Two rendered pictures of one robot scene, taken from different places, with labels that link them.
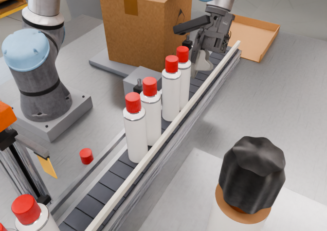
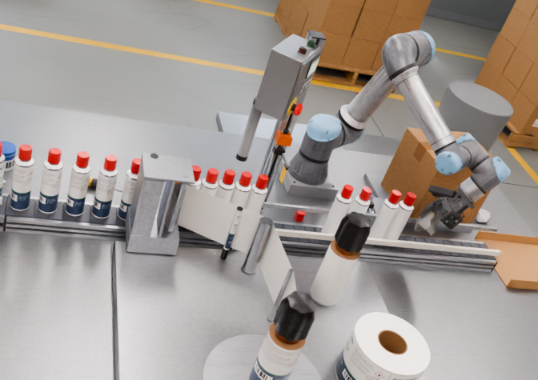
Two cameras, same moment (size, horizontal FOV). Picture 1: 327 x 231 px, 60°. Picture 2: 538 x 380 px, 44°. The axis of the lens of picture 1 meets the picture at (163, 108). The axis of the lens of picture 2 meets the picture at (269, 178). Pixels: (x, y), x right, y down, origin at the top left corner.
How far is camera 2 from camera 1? 156 cm
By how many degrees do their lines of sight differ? 30
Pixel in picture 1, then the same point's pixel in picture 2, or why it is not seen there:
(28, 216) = (261, 183)
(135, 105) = (346, 192)
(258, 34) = not seen: outside the picture
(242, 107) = (438, 288)
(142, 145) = (333, 224)
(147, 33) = (417, 181)
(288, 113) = (469, 321)
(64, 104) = (316, 178)
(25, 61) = (317, 133)
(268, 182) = (351, 227)
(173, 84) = (386, 210)
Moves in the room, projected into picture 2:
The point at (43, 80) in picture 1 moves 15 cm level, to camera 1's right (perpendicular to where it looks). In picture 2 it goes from (316, 152) to (346, 176)
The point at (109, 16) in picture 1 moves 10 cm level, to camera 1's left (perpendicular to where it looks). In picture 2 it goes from (402, 150) to (383, 135)
